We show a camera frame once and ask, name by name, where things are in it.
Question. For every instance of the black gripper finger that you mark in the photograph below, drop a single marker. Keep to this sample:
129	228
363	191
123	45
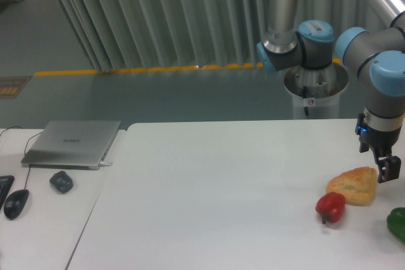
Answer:
388	169

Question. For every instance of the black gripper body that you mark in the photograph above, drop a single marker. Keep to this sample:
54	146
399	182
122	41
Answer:
380	142

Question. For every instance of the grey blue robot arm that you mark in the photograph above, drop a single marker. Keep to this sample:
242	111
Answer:
376	59

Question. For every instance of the green bell pepper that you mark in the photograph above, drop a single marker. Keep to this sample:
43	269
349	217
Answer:
395	223

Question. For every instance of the red bell pepper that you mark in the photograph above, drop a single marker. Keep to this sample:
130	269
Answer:
331	207

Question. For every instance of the golden puff pastry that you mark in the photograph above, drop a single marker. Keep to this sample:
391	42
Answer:
358	186

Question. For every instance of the white usb plug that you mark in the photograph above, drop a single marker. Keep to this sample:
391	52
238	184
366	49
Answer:
105	164

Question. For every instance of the grey pleated curtain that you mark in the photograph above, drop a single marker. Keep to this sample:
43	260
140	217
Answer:
126	34

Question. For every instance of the silver closed laptop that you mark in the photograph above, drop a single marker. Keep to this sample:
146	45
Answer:
72	144

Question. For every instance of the black earbuds case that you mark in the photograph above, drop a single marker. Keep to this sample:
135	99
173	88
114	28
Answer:
62	182

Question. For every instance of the black computer mouse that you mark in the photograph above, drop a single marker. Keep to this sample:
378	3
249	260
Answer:
15	203

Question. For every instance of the black keyboard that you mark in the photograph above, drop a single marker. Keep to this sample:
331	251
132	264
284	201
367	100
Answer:
6	183

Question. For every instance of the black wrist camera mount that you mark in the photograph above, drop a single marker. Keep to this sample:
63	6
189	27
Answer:
361	132

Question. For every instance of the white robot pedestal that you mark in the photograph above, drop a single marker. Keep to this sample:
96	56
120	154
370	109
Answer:
316	93

